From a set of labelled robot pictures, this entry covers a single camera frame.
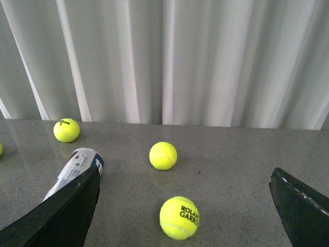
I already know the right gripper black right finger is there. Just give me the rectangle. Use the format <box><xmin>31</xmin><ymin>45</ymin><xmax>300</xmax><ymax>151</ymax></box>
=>
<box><xmin>269</xmin><ymin>167</ymin><xmax>328</xmax><ymax>246</ymax></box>

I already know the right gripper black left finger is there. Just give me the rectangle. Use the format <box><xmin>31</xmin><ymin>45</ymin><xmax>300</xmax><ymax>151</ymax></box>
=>
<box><xmin>1</xmin><ymin>167</ymin><xmax>100</xmax><ymax>246</ymax></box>

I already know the clear plastic tennis ball can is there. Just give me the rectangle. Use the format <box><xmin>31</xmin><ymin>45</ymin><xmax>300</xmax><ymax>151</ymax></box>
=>
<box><xmin>42</xmin><ymin>148</ymin><xmax>104</xmax><ymax>202</ymax></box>

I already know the Roland Garros tennis ball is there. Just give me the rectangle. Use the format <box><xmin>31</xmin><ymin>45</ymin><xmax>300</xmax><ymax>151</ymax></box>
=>
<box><xmin>159</xmin><ymin>196</ymin><xmax>200</xmax><ymax>240</ymax></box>

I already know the tennis ball with Wilson print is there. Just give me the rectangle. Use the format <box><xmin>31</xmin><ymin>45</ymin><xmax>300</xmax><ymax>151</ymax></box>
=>
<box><xmin>53</xmin><ymin>118</ymin><xmax>80</xmax><ymax>143</ymax></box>

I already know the plain yellow tennis ball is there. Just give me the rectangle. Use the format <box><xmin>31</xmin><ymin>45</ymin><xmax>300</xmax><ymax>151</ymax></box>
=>
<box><xmin>149</xmin><ymin>142</ymin><xmax>178</xmax><ymax>170</ymax></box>

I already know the white pleated curtain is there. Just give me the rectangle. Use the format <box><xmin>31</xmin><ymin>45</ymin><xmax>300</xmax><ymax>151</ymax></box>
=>
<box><xmin>1</xmin><ymin>1</ymin><xmax>328</xmax><ymax>130</ymax></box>

